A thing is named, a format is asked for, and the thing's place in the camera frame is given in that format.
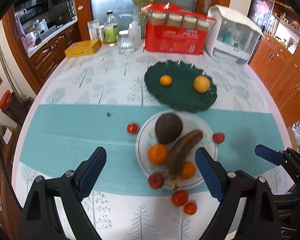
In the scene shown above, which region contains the red cherry tomato small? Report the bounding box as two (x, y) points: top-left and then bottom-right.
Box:
(183, 202), (197, 216)

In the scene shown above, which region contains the red cherry tomato large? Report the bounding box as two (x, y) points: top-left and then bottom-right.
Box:
(171, 190), (189, 207)

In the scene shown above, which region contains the orange mandarin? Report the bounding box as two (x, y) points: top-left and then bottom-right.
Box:
(179, 161), (196, 180)
(147, 144), (169, 166)

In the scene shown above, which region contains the brown overripe banana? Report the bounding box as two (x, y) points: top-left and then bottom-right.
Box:
(166, 129), (203, 190)

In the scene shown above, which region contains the large yellow orange with sticker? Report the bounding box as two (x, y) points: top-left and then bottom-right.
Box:
(193, 75), (210, 94)

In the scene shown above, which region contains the dark avocado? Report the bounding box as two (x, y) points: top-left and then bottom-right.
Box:
(155, 113), (183, 144)

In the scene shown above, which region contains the small yellow-orange tangerine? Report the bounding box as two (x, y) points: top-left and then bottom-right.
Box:
(159, 75), (172, 87)

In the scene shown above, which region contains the wooden cabinet right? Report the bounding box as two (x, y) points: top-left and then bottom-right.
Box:
(250, 33), (300, 127)

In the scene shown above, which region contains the white round printed placemat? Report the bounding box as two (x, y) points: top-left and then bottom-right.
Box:
(135, 111), (218, 189)

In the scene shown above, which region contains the dark green scalloped plate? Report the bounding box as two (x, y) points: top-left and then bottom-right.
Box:
(144, 60), (217, 113)

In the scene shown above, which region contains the white sterilizer cabinet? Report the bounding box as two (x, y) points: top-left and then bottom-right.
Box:
(205, 5), (263, 67)

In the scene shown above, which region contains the tree print tablecloth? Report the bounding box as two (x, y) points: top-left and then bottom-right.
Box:
(12, 46), (293, 239)

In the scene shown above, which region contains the red paper cup package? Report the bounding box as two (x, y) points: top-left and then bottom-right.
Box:
(141, 3), (217, 55)

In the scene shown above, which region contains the yellow tin box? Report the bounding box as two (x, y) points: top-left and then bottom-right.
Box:
(65, 39), (101, 59)

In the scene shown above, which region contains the clear drinking glass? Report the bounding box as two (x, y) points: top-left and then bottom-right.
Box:
(117, 30), (135, 55)

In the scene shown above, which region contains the white squeeze wash bottle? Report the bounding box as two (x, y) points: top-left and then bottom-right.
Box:
(128, 21), (141, 47)

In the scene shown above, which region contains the small silver can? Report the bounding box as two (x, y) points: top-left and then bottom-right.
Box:
(97, 25), (106, 44)

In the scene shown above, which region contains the white small carton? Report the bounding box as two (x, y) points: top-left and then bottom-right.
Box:
(87, 20), (100, 40)

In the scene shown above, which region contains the clear bottle green label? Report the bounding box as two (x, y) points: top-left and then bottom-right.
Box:
(104, 10), (119, 44)

